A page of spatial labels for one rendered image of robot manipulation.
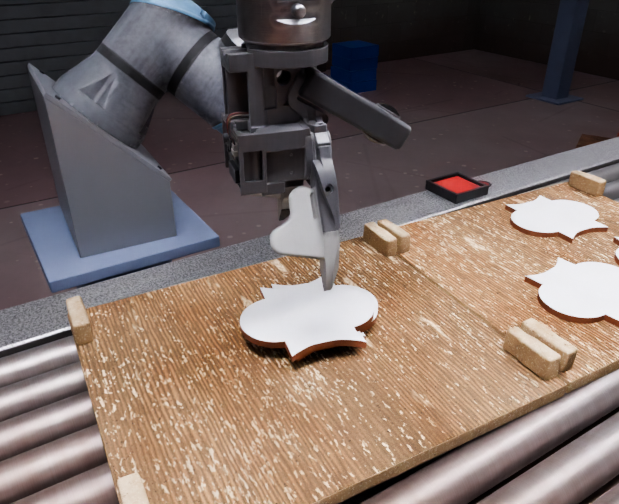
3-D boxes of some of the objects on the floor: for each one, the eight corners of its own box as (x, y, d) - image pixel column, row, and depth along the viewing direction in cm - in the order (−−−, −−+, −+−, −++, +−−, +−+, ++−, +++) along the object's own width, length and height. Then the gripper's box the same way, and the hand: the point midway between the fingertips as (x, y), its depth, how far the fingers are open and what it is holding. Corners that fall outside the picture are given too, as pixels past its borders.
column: (77, 514, 148) (-19, 209, 104) (214, 452, 165) (180, 168, 122) (119, 653, 120) (12, 313, 76) (278, 560, 137) (264, 241, 94)
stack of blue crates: (329, 87, 535) (330, 42, 515) (357, 83, 550) (359, 39, 530) (349, 95, 511) (350, 48, 492) (377, 90, 526) (380, 44, 507)
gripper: (203, 28, 54) (219, 219, 63) (252, 73, 37) (264, 320, 47) (291, 24, 56) (293, 208, 66) (373, 65, 40) (360, 301, 49)
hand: (308, 251), depth 57 cm, fingers open, 14 cm apart
